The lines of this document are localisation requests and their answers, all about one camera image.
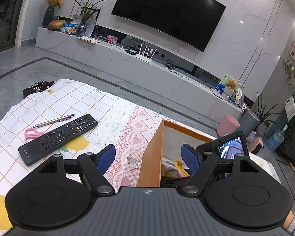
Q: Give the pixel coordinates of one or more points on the orange storage box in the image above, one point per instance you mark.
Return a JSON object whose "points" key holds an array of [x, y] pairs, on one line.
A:
{"points": [[150, 157]]}

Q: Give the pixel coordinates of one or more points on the yellow papers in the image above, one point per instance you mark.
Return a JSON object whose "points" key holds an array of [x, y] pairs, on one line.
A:
{"points": [[88, 39]]}

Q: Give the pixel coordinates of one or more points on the small black box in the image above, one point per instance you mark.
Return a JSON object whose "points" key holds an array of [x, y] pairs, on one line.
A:
{"points": [[131, 51]]}

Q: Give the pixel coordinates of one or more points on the yellow soft toy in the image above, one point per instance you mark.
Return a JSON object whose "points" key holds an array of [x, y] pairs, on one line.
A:
{"points": [[180, 166]]}

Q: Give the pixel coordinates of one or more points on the black picture frame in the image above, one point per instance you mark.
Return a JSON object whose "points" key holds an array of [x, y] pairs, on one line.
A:
{"points": [[95, 14]]}

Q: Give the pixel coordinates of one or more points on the large water bottle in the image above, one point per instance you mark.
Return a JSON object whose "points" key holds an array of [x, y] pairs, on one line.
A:
{"points": [[275, 140]]}

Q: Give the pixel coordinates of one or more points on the black remote control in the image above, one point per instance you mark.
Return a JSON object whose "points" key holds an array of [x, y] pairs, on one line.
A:
{"points": [[56, 139]]}

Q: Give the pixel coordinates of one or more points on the black television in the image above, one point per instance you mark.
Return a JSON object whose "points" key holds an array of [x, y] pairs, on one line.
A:
{"points": [[167, 12]]}

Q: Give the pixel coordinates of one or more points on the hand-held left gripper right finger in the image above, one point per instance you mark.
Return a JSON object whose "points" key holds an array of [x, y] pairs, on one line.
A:
{"points": [[190, 158]]}

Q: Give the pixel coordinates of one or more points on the snack bags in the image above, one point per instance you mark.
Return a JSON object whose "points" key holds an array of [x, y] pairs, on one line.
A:
{"points": [[70, 28]]}

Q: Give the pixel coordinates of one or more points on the green plant in glass vase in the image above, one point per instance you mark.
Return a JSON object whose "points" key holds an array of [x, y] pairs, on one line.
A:
{"points": [[88, 12]]}

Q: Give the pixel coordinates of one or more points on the brown round basket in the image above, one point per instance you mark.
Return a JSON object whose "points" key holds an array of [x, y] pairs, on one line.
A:
{"points": [[56, 24]]}

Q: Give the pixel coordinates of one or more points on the blue vase with dried flowers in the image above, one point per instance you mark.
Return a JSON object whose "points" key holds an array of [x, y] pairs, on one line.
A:
{"points": [[48, 17]]}

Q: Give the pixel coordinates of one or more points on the brown teddy bear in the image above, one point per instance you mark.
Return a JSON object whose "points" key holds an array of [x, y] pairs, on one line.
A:
{"points": [[232, 84]]}

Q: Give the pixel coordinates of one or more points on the green picture card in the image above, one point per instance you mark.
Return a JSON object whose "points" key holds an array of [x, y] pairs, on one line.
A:
{"points": [[225, 78]]}

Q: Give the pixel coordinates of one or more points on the white figurine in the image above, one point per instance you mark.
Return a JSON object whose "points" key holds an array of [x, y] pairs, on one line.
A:
{"points": [[238, 95]]}

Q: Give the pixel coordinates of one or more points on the tall leafy potted plant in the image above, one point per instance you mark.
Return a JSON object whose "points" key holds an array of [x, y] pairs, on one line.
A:
{"points": [[263, 113]]}

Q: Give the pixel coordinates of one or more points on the pink patterned box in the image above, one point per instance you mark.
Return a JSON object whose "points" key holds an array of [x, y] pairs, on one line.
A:
{"points": [[111, 39]]}

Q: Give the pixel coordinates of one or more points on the checkered lemon print cloth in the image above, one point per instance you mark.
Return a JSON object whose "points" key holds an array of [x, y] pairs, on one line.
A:
{"points": [[51, 100]]}

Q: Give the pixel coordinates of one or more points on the silver pen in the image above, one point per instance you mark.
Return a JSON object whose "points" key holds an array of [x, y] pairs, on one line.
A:
{"points": [[54, 120]]}

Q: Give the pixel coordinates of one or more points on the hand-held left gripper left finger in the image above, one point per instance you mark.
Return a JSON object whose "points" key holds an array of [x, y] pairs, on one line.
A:
{"points": [[107, 158]]}

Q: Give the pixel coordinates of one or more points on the black and pink shoe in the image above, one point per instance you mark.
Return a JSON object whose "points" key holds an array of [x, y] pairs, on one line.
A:
{"points": [[30, 91], [48, 83]]}

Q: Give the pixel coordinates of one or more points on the white router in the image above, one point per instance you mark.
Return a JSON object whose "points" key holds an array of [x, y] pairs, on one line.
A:
{"points": [[145, 57]]}

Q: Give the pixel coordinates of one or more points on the glass sliding door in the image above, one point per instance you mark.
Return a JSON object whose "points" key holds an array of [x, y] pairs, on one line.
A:
{"points": [[2, 12]]}

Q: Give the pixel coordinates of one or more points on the grey trash can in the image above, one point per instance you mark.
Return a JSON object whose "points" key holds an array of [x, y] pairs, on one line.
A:
{"points": [[249, 121]]}

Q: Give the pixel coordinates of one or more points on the hanging vine plant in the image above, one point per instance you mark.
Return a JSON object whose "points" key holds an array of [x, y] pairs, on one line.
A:
{"points": [[290, 68]]}

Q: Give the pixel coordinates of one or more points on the pink lace cloth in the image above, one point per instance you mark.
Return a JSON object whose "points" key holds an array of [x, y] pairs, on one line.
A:
{"points": [[132, 137]]}

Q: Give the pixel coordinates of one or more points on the white bag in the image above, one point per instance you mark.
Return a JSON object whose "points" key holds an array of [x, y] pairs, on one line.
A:
{"points": [[290, 108]]}

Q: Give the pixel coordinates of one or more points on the pink scissors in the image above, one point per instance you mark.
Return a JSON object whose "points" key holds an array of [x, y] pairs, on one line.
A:
{"points": [[30, 133]]}

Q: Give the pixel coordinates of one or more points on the white marble media console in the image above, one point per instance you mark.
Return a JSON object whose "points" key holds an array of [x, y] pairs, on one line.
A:
{"points": [[127, 73]]}

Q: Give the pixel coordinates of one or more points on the pink bin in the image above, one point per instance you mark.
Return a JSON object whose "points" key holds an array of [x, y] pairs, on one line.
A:
{"points": [[227, 125]]}

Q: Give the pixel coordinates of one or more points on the blue box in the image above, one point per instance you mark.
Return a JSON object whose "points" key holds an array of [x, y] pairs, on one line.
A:
{"points": [[220, 88]]}

